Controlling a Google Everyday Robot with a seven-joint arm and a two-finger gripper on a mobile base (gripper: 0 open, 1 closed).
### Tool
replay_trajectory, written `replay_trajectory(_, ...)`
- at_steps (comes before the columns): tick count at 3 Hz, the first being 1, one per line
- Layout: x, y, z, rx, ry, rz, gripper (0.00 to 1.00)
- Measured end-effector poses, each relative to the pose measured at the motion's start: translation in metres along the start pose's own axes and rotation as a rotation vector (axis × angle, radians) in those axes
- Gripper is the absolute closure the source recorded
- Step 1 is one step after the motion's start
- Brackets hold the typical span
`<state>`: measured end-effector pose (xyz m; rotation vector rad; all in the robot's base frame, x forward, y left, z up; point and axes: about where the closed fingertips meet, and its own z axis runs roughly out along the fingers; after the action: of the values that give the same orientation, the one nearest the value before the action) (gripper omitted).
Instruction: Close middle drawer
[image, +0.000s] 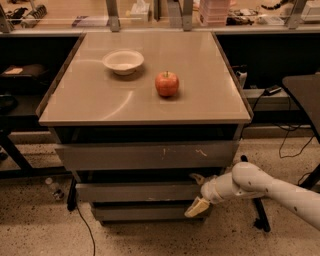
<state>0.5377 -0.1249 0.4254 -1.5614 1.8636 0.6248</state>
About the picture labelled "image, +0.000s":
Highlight black phone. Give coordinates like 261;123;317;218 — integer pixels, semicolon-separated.
264;85;281;96

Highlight red apple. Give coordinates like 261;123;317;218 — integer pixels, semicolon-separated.
155;71;179;97

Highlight tissue box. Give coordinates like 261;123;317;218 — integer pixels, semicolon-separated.
130;0;150;22

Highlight small clear bottle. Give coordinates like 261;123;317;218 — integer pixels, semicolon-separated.
45;177;64;201

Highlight black floor bar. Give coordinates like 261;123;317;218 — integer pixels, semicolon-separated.
240;154;272;233

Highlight grey drawer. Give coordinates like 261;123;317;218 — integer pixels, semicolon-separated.
56;140;239;171
90;201;212;223
76;182;200;202

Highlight black floor cable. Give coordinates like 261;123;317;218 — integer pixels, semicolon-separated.
75;204;97;256

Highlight grey bottom drawer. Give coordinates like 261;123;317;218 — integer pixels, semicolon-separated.
90;201;212;223

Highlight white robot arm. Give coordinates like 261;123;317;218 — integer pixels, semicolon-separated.
184;162;320;230

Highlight pink stacked trays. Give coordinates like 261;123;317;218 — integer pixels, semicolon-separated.
199;0;231;26

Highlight white bowl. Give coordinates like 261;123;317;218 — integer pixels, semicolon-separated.
102;49;144;75

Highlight grey top drawer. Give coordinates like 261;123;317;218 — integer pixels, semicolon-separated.
56;140;239;171

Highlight grey drawer cabinet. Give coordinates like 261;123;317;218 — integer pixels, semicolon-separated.
35;31;254;191

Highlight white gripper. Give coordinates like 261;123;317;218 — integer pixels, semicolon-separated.
184;173;239;218

